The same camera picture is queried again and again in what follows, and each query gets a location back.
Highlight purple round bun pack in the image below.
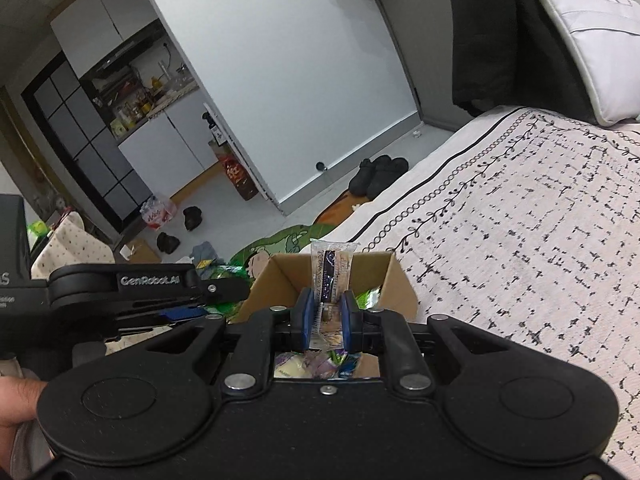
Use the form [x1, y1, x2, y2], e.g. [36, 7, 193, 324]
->
[304, 351, 340, 379]

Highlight black slippers pair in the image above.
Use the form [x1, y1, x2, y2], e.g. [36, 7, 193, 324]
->
[348, 155, 409, 200]

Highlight patterned white bed blanket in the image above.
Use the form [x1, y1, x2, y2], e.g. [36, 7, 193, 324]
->
[331, 107, 639, 479]

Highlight dotted cream bag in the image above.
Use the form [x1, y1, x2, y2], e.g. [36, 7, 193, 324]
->
[30, 211, 115, 280]

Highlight white cake pack blue label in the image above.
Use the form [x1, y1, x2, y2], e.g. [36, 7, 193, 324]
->
[273, 352, 310, 379]

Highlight brown drink bottle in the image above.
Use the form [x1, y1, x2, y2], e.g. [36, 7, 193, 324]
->
[217, 154, 258, 200]

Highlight grey door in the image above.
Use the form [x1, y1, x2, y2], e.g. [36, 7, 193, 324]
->
[376, 0, 471, 131]

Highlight black coat on chair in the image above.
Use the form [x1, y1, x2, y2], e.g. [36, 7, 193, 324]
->
[450, 0, 596, 124]

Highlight clear snack bar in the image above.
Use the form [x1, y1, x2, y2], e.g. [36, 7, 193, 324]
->
[309, 240, 356, 351]

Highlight green cartoon floor mat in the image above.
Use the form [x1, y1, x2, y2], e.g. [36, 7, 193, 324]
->
[199, 223, 342, 321]

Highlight person's left hand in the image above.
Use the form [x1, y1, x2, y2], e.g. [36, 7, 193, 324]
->
[0, 376, 47, 428]

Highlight white pillow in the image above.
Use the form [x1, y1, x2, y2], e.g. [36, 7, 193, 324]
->
[539, 0, 639, 126]

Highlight brown cardboard box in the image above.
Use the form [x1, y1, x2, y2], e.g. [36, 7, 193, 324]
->
[232, 250, 419, 380]

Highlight white kitchen cabinet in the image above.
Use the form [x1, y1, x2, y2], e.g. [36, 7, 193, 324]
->
[118, 90, 218, 197]

